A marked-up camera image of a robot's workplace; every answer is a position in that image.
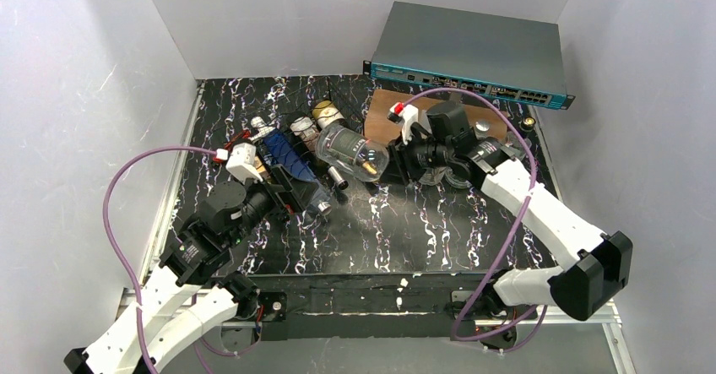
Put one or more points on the red black wine rack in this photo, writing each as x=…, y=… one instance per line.
x=222, y=155

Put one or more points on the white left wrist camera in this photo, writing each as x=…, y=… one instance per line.
x=241, y=163

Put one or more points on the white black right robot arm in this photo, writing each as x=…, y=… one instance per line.
x=591, y=266

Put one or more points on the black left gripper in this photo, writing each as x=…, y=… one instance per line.
x=284, y=197

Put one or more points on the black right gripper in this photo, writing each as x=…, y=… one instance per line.
x=407, y=151

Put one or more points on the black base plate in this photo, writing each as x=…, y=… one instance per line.
x=361, y=306

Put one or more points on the teal network switch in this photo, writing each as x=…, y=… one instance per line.
x=498, y=57

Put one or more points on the clear bottle gold label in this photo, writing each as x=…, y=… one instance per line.
x=518, y=141

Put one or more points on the clear round glass bottle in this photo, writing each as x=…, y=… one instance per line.
x=482, y=128

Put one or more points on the wooden board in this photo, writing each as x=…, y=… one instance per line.
x=378, y=128

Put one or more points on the dark bottle gold foil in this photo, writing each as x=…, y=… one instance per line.
x=328, y=117

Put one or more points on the clear bottle grey label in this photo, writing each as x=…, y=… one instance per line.
x=352, y=153

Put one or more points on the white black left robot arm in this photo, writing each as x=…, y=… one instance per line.
x=182, y=300

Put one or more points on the blue square glass bottle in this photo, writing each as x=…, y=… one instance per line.
x=283, y=153

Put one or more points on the dark bottle brown label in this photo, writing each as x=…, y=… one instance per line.
x=244, y=152

